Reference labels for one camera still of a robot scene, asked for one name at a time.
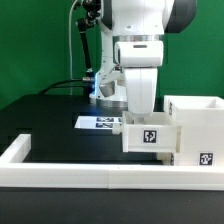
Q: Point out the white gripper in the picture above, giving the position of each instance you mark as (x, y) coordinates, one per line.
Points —
(141, 86)

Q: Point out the white drawer cabinet box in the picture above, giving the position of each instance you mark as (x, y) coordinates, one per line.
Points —
(200, 140)

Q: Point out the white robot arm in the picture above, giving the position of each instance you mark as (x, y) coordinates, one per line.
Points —
(132, 49)

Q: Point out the white sheet with markers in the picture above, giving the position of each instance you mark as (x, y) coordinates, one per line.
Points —
(96, 122)

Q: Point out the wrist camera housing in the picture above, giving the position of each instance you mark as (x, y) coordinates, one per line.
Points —
(110, 83)

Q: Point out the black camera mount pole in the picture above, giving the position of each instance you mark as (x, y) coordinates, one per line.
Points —
(83, 25)

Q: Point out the white boundary fence frame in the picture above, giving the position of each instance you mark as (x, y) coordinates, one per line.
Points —
(15, 172)

